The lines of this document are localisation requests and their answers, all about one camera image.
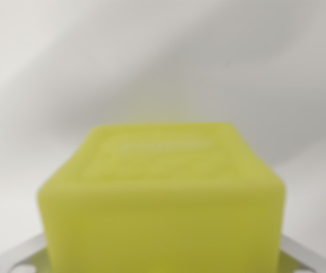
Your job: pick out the yellow cube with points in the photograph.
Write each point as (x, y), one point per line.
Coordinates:
(160, 204)

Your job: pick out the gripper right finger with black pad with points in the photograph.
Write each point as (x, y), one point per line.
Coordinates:
(299, 256)

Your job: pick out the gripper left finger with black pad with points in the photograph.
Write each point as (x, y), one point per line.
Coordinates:
(18, 256)

